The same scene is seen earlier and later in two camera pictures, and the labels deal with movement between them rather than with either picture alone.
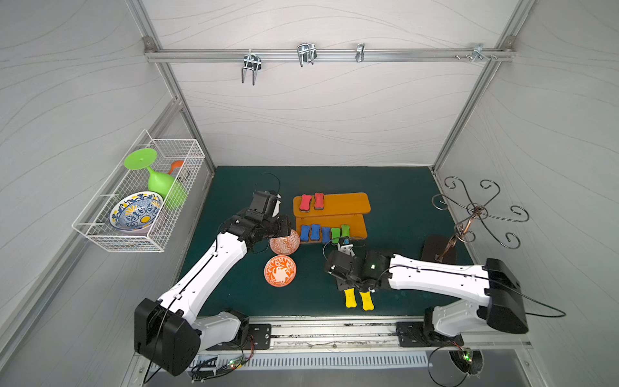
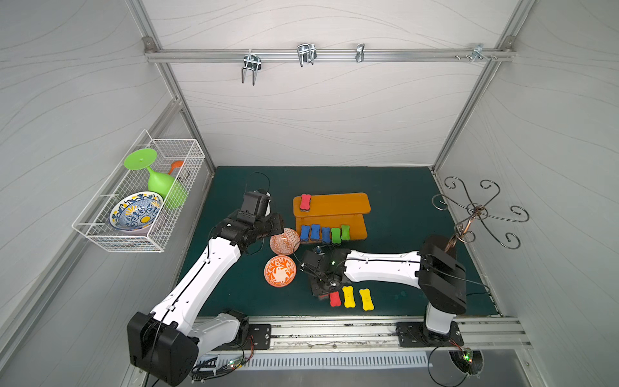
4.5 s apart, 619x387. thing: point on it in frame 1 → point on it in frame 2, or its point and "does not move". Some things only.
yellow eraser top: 367,303 does not move
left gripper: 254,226 does not move
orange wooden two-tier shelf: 338,210 does not move
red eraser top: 319,201 → 334,299
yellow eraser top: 351,298 does not move
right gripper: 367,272 → 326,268
